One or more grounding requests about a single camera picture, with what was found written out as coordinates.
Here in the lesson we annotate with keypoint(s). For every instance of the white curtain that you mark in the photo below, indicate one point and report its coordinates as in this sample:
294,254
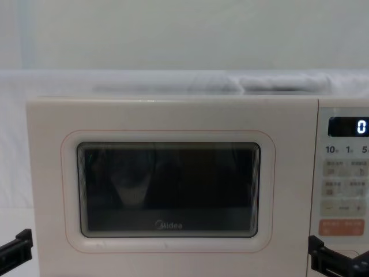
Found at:
173,34

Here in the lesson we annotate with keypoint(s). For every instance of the oven control panel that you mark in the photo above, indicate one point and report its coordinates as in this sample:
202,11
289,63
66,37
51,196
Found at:
343,176

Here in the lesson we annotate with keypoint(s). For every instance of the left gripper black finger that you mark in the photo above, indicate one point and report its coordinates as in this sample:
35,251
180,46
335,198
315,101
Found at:
23,245

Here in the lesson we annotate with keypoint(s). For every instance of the cream microwave oven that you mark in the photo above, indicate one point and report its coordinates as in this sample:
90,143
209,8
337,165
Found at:
173,115

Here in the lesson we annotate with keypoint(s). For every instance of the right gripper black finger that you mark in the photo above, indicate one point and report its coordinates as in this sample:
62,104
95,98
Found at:
317,248
363,265

